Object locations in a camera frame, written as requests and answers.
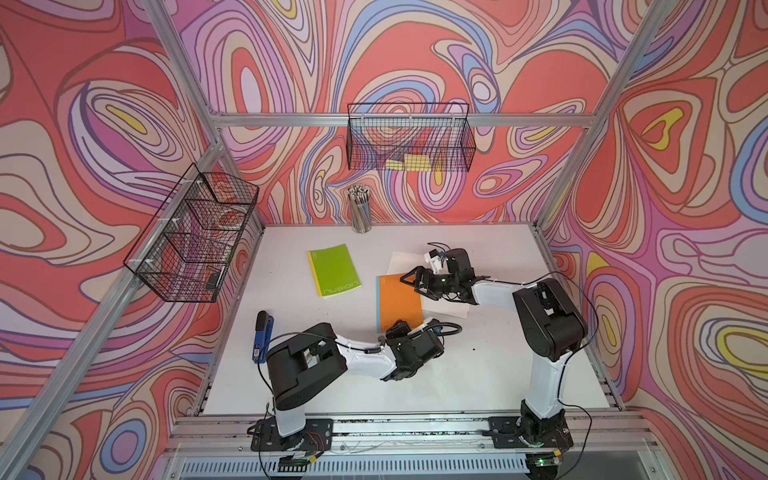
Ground remaining cream lined notebook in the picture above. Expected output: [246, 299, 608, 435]
[387, 251, 469, 319]

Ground black wire basket back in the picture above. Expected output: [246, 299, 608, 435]
[346, 100, 476, 172]

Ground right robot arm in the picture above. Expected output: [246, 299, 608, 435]
[400, 248, 588, 447]

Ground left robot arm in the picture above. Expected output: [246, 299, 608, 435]
[266, 318, 462, 438]

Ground yellow sticky notes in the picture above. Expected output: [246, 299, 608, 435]
[384, 154, 433, 172]

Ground orange cover notebook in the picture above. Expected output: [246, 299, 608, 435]
[376, 274, 423, 333]

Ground black wire basket left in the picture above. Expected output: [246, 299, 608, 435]
[123, 165, 259, 303]

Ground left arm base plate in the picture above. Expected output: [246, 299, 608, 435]
[246, 417, 333, 453]

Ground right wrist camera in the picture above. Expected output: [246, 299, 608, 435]
[424, 243, 448, 274]

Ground green cover notebook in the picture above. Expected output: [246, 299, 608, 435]
[307, 244, 362, 298]

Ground blue stapler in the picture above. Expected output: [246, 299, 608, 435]
[252, 310, 274, 364]

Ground black wire basket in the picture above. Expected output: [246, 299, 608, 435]
[346, 100, 476, 172]
[123, 165, 259, 303]

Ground metal pen cup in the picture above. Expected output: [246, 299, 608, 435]
[347, 184, 372, 233]

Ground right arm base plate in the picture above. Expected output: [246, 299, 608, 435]
[488, 414, 574, 452]

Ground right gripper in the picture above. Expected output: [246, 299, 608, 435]
[399, 266, 458, 300]

